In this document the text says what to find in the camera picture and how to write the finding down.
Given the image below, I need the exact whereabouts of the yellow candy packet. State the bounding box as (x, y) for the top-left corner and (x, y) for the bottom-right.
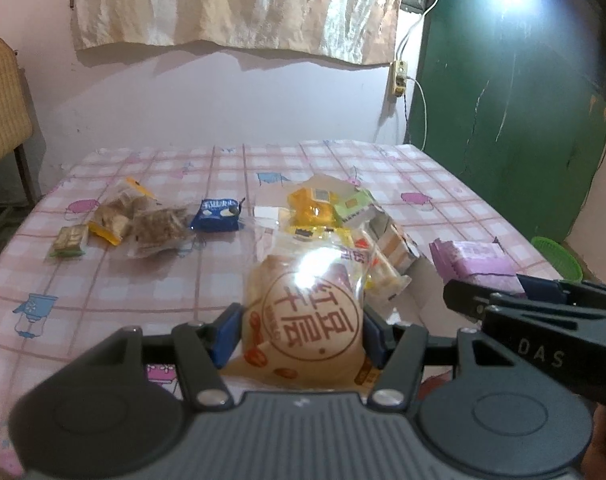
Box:
(288, 186), (339, 229)

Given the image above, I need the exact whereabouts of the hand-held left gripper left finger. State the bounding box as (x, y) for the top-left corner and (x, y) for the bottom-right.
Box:
(95, 302), (244, 407)

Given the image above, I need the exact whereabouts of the clear packet brown cereal bar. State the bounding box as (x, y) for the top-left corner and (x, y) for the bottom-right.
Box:
(128, 202), (196, 260)

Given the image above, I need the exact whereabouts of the yellow black snack packet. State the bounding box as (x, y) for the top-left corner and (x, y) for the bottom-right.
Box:
(290, 225), (354, 247)

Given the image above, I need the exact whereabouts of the round pastry packet red stamp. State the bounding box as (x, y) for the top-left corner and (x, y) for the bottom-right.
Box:
(223, 247), (384, 394)

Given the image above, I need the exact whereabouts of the wicker chair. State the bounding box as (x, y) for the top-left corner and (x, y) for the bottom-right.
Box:
(0, 37), (36, 207)

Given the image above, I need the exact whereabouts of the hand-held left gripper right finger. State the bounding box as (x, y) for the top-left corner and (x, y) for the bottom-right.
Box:
(350, 309), (506, 407)

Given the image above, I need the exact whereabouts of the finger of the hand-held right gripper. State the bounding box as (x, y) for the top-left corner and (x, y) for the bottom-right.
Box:
(514, 272), (606, 307)
(443, 279), (526, 322)

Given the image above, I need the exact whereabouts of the white cardboard box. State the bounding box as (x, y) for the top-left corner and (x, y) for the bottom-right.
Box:
(253, 175), (426, 322)

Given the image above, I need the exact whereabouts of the white cable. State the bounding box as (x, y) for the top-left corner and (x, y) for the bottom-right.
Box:
(394, 0), (444, 147)

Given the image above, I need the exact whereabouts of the blue cookie packet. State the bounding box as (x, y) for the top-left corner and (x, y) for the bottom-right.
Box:
(190, 197), (246, 234)

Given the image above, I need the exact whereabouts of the yellow packet of brown snacks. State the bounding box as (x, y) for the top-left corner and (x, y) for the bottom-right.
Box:
(88, 177), (156, 247)

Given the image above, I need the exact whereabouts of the green door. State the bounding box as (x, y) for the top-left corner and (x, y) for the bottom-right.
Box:
(403, 0), (606, 247)

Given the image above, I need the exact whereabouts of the yellow wall socket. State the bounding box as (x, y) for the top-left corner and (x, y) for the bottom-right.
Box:
(392, 60), (409, 97)

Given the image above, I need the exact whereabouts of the purple snack packet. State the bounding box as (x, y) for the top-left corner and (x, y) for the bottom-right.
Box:
(429, 239), (526, 295)

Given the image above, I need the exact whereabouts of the small green snack packet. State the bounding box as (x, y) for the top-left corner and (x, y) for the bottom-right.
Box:
(48, 225), (90, 260)

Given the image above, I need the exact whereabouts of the pink checked tablecloth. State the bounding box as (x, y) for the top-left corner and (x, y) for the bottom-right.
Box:
(0, 140), (584, 480)

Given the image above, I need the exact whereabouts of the orange white snack packet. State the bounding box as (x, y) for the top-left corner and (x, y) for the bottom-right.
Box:
(348, 240), (412, 307)

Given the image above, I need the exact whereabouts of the green plastic basket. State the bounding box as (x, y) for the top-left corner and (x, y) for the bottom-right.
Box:
(531, 236), (584, 282)

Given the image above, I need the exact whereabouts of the light green snack packet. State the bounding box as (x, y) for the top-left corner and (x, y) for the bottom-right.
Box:
(333, 191), (375, 224)

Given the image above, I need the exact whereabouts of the beige curtain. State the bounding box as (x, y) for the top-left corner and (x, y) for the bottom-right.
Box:
(70, 0), (404, 67)

